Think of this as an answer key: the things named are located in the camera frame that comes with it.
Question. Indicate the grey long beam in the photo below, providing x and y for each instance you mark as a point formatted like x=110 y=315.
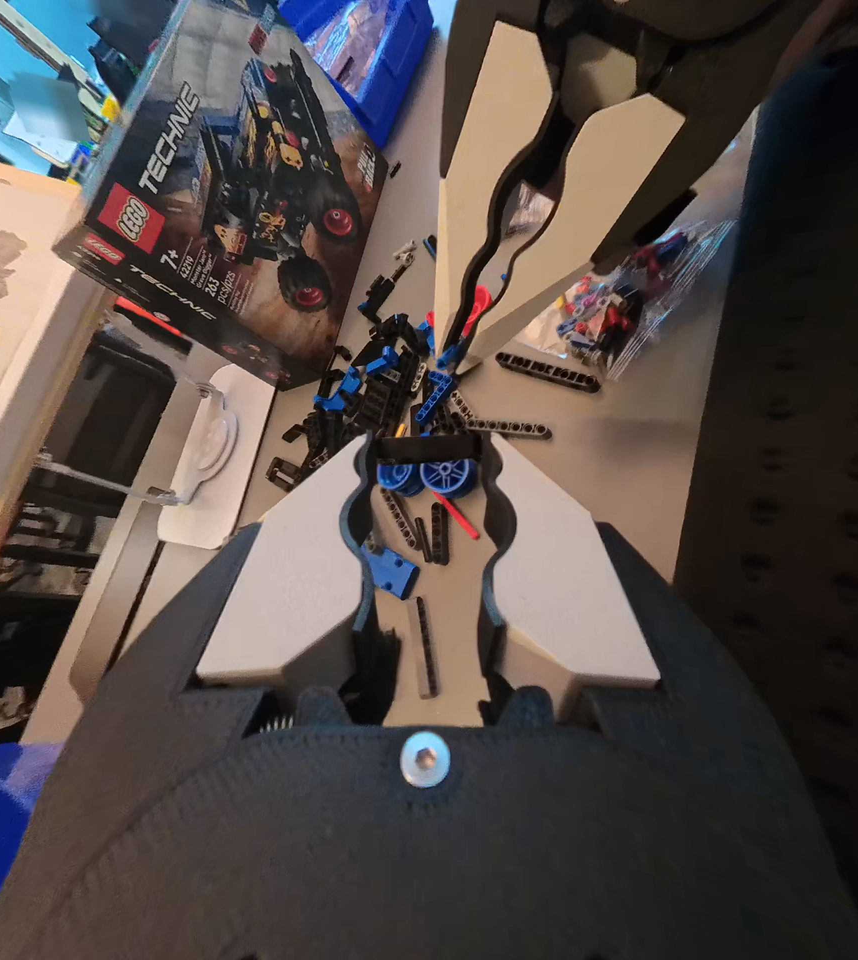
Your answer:
x=511 y=429

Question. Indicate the blue L-shaped beam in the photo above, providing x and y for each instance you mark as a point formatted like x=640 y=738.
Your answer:
x=436 y=394

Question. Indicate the blue wheel hub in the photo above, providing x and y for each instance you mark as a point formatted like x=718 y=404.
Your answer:
x=397 y=476
x=448 y=474

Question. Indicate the dark perforated panel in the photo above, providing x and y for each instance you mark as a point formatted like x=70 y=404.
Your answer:
x=811 y=525

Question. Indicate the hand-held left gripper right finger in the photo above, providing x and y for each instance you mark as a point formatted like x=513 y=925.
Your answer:
x=571 y=600

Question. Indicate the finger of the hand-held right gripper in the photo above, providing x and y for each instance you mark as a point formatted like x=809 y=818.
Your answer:
x=489 y=120
x=609 y=172

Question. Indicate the long black beam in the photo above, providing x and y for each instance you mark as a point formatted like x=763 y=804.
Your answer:
x=549 y=373

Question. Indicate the red axle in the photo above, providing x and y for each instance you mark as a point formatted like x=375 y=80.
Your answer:
x=455 y=514

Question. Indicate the white pin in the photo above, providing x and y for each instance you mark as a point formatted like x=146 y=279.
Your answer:
x=405 y=251

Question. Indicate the dark grey beam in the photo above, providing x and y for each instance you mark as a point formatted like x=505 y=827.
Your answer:
x=425 y=645

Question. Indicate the printed toy set box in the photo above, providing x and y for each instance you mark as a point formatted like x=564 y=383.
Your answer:
x=234 y=187

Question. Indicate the pile of loose building parts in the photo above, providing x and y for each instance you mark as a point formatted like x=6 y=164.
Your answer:
x=369 y=390

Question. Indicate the small bag of red parts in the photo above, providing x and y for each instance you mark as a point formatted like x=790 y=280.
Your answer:
x=624 y=300

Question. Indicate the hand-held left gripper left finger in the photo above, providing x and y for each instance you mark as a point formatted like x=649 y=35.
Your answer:
x=286 y=592

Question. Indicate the blue angled shell panel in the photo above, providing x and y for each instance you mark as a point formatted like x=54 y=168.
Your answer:
x=391 y=570

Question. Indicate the red wheel hub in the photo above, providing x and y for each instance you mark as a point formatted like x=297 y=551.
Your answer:
x=480 y=304

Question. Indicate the grey desk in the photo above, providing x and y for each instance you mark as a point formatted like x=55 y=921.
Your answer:
x=624 y=465

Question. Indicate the blue pin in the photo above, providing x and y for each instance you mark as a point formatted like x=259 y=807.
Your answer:
x=429 y=246

